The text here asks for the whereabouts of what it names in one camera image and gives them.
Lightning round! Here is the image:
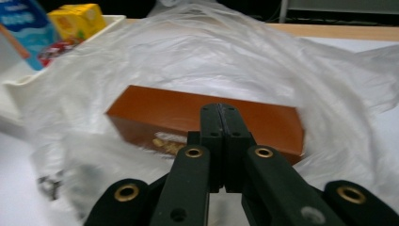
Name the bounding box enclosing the clear plastic shopping bag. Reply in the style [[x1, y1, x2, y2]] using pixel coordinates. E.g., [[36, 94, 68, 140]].
[[22, 0, 399, 220]]

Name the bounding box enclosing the white desk frame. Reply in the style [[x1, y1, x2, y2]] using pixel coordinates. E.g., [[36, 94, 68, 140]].
[[278, 0, 399, 25]]

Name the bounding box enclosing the blue milk carton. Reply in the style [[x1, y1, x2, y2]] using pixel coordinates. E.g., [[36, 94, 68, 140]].
[[0, 0, 60, 72]]

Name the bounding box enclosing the yellow drink carton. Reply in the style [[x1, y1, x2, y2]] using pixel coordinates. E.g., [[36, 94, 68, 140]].
[[46, 3, 108, 41]]

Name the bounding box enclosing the white plastic tray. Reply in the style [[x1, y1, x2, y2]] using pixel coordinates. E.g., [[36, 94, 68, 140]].
[[0, 13, 127, 140]]

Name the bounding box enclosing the brown box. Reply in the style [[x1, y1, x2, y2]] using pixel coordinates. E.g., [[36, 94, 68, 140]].
[[105, 84, 306, 167]]

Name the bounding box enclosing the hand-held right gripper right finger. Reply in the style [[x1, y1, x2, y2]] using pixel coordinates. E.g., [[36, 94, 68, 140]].
[[223, 103, 257, 194]]

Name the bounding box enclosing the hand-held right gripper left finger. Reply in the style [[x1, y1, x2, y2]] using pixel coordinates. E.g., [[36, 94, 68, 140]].
[[187, 103, 225, 194]]

